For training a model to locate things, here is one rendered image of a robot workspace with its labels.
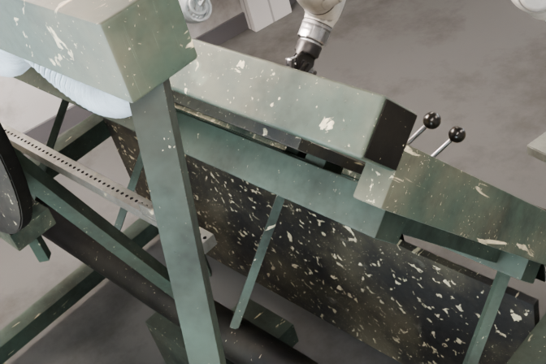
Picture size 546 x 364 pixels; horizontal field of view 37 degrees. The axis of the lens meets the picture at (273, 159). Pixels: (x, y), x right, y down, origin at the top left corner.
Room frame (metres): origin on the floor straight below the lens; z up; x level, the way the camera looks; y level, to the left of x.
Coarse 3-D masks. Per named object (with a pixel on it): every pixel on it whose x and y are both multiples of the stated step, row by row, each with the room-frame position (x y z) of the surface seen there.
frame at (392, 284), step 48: (96, 144) 2.96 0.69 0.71; (144, 192) 2.92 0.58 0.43; (192, 192) 2.59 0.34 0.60; (240, 192) 2.32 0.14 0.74; (144, 240) 2.97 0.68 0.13; (240, 240) 2.41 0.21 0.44; (288, 240) 2.16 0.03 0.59; (336, 240) 1.95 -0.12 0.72; (144, 288) 2.01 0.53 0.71; (288, 288) 2.24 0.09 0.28; (336, 288) 2.01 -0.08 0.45; (384, 288) 1.81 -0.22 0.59; (432, 288) 1.65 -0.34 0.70; (480, 288) 1.51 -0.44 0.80; (0, 336) 2.57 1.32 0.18; (240, 336) 1.67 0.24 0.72; (288, 336) 2.04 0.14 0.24; (384, 336) 1.86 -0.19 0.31; (432, 336) 1.68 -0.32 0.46; (528, 336) 1.32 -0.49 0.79
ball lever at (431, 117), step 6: (426, 114) 1.39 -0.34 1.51; (432, 114) 1.38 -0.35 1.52; (438, 114) 1.38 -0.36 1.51; (426, 120) 1.38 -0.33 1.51; (432, 120) 1.37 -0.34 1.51; (438, 120) 1.37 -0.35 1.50; (426, 126) 1.37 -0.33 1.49; (432, 126) 1.37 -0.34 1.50; (438, 126) 1.37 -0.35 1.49; (420, 132) 1.38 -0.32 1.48; (414, 138) 1.38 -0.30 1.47; (408, 144) 1.38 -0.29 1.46
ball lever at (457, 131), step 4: (452, 128) 1.43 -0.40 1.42; (456, 128) 1.43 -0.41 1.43; (460, 128) 1.42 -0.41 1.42; (448, 132) 1.43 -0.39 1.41; (452, 132) 1.42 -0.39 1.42; (456, 132) 1.42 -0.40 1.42; (460, 132) 1.42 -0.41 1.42; (464, 132) 1.42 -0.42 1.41; (448, 136) 1.43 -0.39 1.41; (452, 136) 1.42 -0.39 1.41; (456, 136) 1.41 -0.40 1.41; (460, 136) 1.41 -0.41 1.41; (464, 136) 1.41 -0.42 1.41; (448, 140) 1.43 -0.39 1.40; (452, 140) 1.42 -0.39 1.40; (456, 140) 1.41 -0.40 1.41; (460, 140) 1.41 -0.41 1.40; (444, 144) 1.43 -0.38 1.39; (448, 144) 1.42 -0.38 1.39; (440, 148) 1.43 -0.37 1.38; (444, 148) 1.42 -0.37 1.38; (436, 152) 1.43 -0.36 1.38; (440, 152) 1.43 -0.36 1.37
